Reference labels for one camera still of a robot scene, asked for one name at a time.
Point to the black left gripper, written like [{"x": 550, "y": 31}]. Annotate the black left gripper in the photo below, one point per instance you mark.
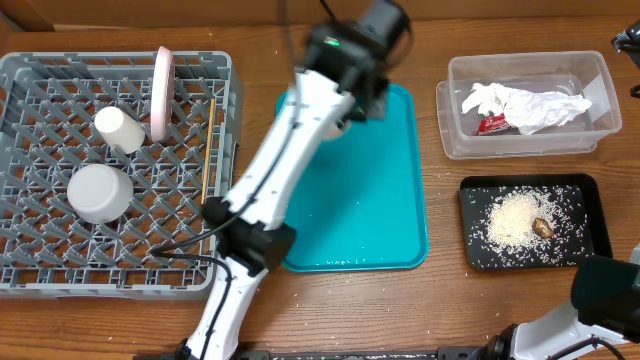
[{"x": 376, "y": 88}]

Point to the white napkin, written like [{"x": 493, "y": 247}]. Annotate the white napkin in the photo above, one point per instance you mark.
[{"x": 530, "y": 112}]

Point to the white tissue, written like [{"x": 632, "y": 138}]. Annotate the white tissue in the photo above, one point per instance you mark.
[{"x": 488, "y": 100}]

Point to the wooden chopstick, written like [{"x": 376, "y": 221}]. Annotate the wooden chopstick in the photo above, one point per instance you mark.
[{"x": 207, "y": 158}]

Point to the red snack wrapper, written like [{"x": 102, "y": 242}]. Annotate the red snack wrapper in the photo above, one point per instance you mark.
[{"x": 493, "y": 124}]

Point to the large pink-white plate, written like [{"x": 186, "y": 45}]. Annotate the large pink-white plate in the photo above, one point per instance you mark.
[{"x": 162, "y": 92}]

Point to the brown food scrap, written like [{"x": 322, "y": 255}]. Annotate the brown food scrap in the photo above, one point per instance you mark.
[{"x": 542, "y": 228}]

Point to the cream plastic cup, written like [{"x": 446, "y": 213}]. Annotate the cream plastic cup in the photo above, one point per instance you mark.
[{"x": 119, "y": 130}]

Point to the grey round bowl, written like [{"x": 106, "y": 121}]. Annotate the grey round bowl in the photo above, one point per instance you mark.
[{"x": 100, "y": 193}]

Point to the small plate with crumbs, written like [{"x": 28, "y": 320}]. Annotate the small plate with crumbs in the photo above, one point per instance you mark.
[{"x": 336, "y": 131}]

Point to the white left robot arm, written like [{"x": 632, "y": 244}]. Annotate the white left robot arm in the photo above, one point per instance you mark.
[{"x": 248, "y": 221}]

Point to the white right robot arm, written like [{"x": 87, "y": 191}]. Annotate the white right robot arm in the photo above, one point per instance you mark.
[{"x": 603, "y": 312}]

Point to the clear plastic bin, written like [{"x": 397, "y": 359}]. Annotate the clear plastic bin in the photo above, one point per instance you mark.
[{"x": 571, "y": 73}]

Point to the teal plastic tray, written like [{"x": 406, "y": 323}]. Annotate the teal plastic tray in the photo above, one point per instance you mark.
[{"x": 360, "y": 203}]

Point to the black plastic tray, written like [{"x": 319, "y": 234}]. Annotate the black plastic tray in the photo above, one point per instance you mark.
[{"x": 587, "y": 185}]

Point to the pile of rice grains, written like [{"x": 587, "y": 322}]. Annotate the pile of rice grains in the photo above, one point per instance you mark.
[{"x": 497, "y": 226}]

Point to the grey plastic dish rack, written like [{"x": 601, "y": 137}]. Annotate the grey plastic dish rack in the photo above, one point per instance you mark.
[{"x": 48, "y": 104}]

